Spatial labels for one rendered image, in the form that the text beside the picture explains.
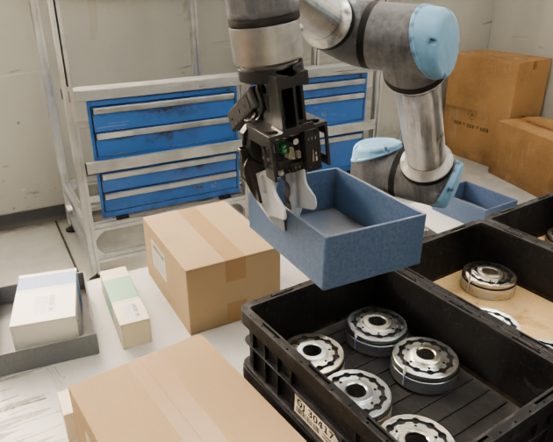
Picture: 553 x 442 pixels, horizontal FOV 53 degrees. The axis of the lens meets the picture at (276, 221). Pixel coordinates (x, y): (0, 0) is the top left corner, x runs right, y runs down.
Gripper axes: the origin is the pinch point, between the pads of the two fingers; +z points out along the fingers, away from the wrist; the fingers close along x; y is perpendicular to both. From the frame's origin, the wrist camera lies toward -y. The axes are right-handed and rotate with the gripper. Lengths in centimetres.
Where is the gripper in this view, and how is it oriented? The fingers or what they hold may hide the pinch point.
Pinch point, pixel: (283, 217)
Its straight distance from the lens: 70.6
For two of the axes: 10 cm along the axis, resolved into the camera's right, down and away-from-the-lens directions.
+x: 8.9, -3.2, 3.4
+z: 1.3, 8.7, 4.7
